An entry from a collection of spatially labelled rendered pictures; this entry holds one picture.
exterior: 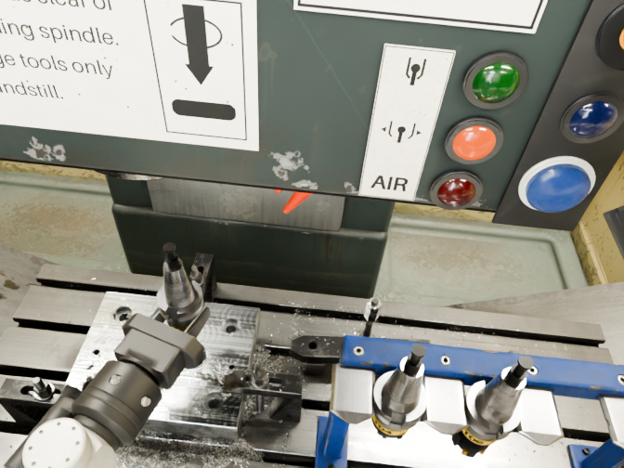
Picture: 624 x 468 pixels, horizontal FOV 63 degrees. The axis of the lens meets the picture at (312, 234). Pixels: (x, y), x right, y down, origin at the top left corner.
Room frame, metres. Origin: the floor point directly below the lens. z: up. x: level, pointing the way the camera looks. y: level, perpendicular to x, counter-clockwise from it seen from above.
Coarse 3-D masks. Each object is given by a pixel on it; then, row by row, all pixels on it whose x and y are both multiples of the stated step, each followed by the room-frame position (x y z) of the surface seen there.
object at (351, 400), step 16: (336, 368) 0.31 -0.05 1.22; (352, 368) 0.32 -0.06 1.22; (368, 368) 0.32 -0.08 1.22; (336, 384) 0.29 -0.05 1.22; (352, 384) 0.29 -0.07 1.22; (368, 384) 0.30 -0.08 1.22; (336, 400) 0.27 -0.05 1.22; (352, 400) 0.27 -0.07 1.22; (368, 400) 0.28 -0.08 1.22; (352, 416) 0.26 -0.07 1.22; (368, 416) 0.26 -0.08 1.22
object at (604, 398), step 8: (600, 400) 0.31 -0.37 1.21; (608, 400) 0.30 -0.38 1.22; (616, 400) 0.31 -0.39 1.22; (608, 408) 0.29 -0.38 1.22; (616, 408) 0.30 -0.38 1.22; (608, 416) 0.28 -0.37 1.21; (616, 416) 0.28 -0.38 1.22; (608, 424) 0.28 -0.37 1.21; (616, 424) 0.27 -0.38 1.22; (616, 432) 0.27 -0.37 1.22; (616, 440) 0.26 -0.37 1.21
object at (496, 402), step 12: (504, 372) 0.29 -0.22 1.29; (492, 384) 0.28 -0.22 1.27; (504, 384) 0.27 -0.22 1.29; (480, 396) 0.28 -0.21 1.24; (492, 396) 0.27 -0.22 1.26; (504, 396) 0.27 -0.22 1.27; (516, 396) 0.27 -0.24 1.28; (480, 408) 0.27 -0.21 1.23; (492, 408) 0.27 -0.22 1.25; (504, 408) 0.26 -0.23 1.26; (492, 420) 0.26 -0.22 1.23; (504, 420) 0.26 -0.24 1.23
